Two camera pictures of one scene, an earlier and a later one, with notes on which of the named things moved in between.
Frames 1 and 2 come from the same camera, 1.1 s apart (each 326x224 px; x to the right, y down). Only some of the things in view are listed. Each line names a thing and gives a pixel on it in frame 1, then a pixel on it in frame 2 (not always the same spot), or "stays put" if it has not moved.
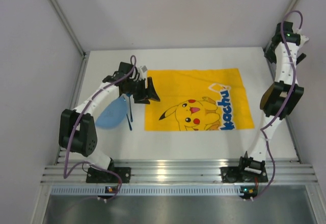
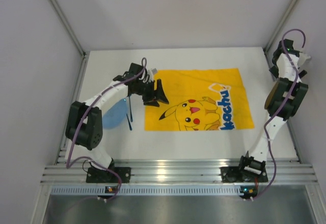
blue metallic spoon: (129, 95) stays put
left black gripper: (146, 89) to (153, 92)
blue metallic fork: (130, 126) stays put
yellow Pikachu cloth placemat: (197, 100) stays put
